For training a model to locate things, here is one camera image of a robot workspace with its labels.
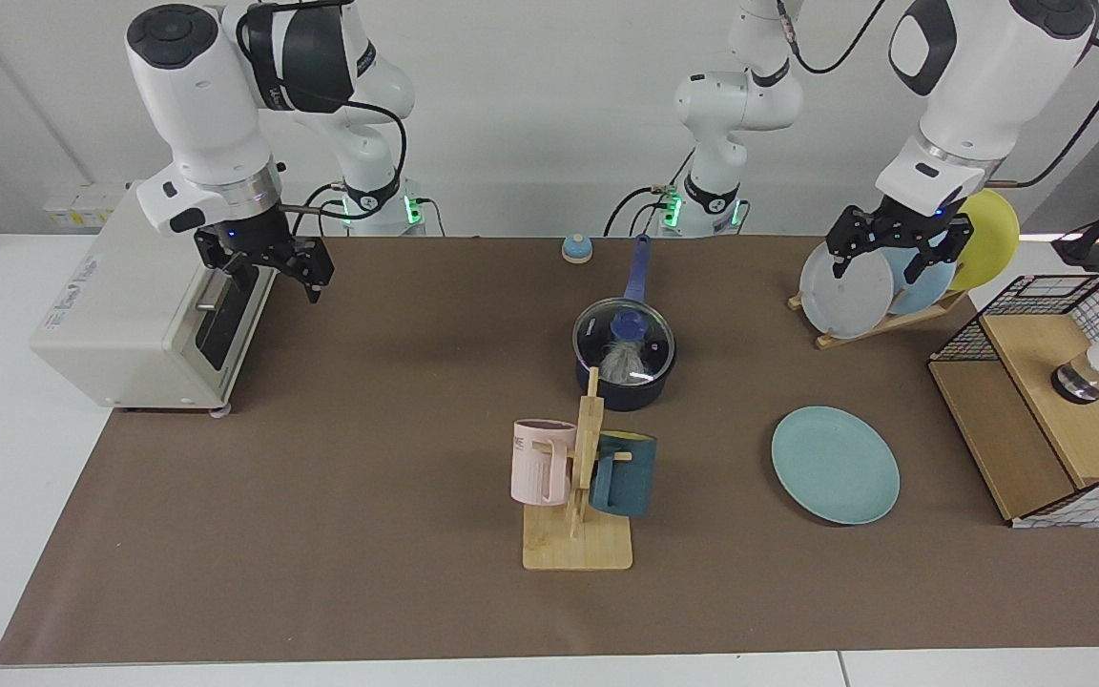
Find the green round plate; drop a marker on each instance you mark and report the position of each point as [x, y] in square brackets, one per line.
[836, 466]

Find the pink mug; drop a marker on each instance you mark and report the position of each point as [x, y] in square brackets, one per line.
[538, 468]

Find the grey round plate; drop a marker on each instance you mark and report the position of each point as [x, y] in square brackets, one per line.
[845, 296]

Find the wooden plate rack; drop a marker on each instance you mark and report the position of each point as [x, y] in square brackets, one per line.
[879, 326]

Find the pale toaster oven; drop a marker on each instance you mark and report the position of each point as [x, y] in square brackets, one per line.
[111, 315]

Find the light blue round plate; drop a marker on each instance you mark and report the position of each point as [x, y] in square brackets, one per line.
[926, 291]

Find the white wall socket box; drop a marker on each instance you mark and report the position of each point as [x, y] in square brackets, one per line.
[82, 205]

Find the white vermicelli bundle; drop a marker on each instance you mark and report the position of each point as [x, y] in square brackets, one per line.
[621, 361]

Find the brown table cloth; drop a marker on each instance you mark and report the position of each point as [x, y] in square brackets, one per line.
[368, 496]

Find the dark teal mug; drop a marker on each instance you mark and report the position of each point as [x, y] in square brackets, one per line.
[624, 477]

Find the small blue round bell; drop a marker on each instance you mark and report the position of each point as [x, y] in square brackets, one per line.
[577, 250]

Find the yellow round plate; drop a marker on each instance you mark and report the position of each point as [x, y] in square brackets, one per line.
[993, 239]

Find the glass lid with blue knob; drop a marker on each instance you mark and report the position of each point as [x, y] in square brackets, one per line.
[628, 326]

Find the wooden cup stand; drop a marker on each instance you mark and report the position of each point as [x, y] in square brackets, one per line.
[576, 546]

